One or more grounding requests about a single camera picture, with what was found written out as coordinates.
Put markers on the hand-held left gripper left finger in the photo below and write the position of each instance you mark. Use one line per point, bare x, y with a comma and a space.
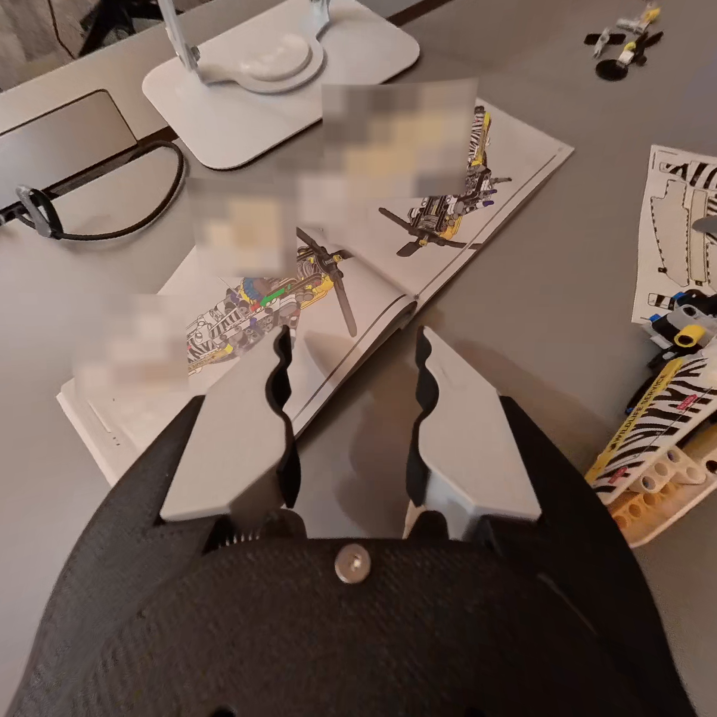
224, 448

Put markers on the lego instruction booklet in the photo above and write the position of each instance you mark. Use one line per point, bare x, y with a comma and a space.
521, 168

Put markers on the white monitor stand base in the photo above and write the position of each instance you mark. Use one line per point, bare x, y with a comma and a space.
224, 123

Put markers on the black office chair base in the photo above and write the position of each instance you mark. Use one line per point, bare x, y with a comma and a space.
101, 22

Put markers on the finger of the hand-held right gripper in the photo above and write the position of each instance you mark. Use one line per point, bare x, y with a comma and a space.
707, 227

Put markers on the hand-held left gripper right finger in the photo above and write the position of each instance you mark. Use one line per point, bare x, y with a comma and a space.
476, 448

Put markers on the zebra striped lego plane model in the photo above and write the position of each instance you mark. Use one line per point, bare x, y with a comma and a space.
661, 409

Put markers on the small parts cluster far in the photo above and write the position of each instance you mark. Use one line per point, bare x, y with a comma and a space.
611, 68

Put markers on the zebra sticker sheet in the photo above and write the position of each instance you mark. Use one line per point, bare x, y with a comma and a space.
672, 252

